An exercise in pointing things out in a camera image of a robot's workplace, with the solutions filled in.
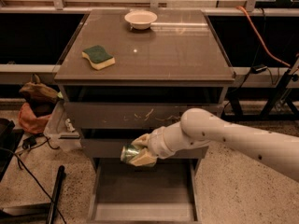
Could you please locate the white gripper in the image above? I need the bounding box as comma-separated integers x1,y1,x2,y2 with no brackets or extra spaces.
129,128,175,166

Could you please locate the green soda can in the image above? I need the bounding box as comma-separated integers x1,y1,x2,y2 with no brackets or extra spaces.
121,145,146,165

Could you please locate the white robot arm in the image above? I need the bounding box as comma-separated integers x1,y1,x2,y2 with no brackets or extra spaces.
130,108,299,181

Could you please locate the bottom grey drawer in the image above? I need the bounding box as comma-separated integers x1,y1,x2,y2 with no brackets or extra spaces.
87,159,201,224

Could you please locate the grey drawer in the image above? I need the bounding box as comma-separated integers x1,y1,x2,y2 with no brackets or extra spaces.
78,128,210,160
87,159,201,224
64,86,223,129

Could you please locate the middle grey drawer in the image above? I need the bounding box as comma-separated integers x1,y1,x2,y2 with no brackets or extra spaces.
78,128,210,160

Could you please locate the top grey drawer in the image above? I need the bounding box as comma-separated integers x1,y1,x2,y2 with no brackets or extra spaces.
64,86,223,129

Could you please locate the grey drawer cabinet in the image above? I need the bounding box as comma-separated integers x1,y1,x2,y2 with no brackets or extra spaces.
53,8,235,173

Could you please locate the clear plastic bag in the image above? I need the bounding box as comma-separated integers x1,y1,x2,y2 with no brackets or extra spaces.
44,101,81,152

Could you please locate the green yellow sponge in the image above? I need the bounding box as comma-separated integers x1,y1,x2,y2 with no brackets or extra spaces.
82,45,115,70

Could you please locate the black pole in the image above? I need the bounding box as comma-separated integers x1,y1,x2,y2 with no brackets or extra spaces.
46,165,64,224

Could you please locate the orange cloth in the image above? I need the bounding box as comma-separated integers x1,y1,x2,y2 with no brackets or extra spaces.
18,103,51,134

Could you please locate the brown cloth bag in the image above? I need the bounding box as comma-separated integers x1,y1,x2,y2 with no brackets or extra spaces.
19,74,58,104

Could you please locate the white bowl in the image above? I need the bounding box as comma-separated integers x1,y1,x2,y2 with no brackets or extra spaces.
124,10,157,30

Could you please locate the black power adapter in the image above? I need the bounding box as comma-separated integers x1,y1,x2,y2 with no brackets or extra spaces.
250,64,267,74

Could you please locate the black floor cable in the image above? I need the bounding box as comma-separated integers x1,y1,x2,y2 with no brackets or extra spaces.
0,135,67,224

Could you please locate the black table leg frame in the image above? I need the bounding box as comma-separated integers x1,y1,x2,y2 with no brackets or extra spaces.
221,58,299,121

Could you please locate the orange cable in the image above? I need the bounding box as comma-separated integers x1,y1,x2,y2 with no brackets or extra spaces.
235,5,292,69

